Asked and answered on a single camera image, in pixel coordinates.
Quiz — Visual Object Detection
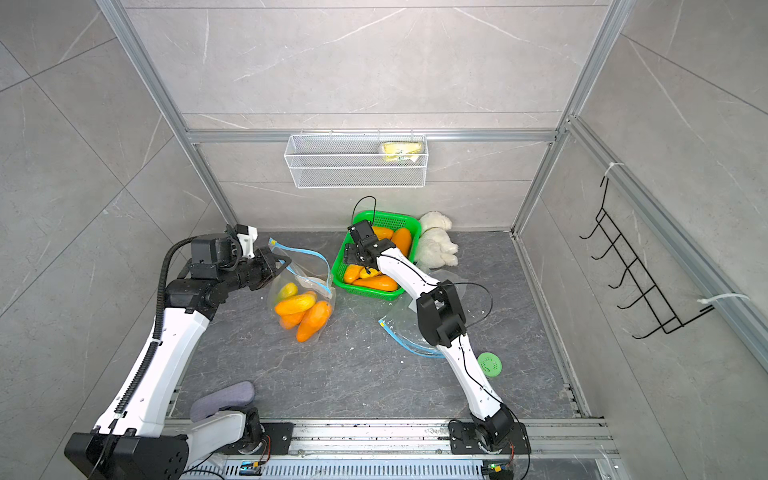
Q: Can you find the green yellow mango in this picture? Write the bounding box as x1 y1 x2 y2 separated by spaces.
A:
277 282 298 302

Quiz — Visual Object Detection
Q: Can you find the yellow orange mango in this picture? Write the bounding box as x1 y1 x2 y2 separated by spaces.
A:
275 292 317 317

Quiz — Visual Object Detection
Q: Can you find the clear zip-top bag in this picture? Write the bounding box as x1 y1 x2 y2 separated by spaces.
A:
268 239 337 344
379 268 468 365

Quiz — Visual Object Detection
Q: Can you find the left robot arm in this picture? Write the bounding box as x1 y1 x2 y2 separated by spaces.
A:
64 224 292 479

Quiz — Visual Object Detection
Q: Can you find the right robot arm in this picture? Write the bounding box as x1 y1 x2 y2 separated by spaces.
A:
344 218 531 455

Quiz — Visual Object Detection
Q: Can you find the orange mango at basket front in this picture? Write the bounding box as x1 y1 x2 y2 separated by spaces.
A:
353 274 400 292

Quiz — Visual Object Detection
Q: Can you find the green plastic basket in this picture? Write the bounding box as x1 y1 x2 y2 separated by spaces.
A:
332 210 422 301

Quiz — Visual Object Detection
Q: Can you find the white plush toy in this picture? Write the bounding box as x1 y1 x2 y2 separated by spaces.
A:
415 211 458 270

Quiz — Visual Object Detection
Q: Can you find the grey purple cloth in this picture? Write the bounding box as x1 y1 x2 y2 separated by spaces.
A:
189 381 255 422

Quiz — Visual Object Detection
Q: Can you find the green round disc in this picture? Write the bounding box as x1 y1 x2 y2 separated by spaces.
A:
477 352 503 378

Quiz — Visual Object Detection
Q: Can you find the white wire wall basket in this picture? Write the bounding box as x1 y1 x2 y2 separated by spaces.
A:
284 132 429 189

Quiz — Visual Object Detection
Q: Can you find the yellow sponge in wire basket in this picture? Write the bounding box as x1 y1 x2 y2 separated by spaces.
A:
378 141 425 163

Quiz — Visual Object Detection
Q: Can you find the metal base rail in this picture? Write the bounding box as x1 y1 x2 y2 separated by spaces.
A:
162 419 629 479

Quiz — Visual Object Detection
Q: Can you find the black wall hook rack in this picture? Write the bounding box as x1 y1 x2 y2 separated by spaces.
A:
579 177 715 340

